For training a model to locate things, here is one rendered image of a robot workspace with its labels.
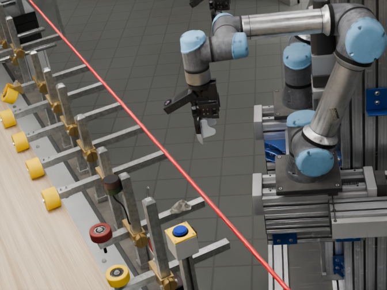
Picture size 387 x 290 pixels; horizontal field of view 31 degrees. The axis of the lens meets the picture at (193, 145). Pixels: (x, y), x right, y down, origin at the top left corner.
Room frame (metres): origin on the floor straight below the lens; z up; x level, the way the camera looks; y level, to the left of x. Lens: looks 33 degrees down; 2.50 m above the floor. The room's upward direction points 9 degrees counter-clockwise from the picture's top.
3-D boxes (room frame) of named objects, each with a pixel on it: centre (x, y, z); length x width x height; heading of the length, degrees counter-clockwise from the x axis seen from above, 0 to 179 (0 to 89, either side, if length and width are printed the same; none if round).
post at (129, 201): (2.04, 0.26, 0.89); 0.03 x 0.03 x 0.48; 21
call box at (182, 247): (1.57, 0.08, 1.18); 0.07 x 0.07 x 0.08; 21
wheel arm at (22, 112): (3.02, 0.61, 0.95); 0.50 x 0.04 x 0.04; 111
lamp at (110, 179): (2.03, 0.30, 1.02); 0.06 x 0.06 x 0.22; 21
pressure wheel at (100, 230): (2.04, 0.39, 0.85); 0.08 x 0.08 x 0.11
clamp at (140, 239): (2.06, 0.27, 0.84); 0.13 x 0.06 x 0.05; 21
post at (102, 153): (2.28, 0.35, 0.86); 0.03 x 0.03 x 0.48; 21
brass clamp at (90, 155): (2.53, 0.44, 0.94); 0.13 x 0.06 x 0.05; 21
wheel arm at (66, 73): (3.28, 0.64, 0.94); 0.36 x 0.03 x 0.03; 111
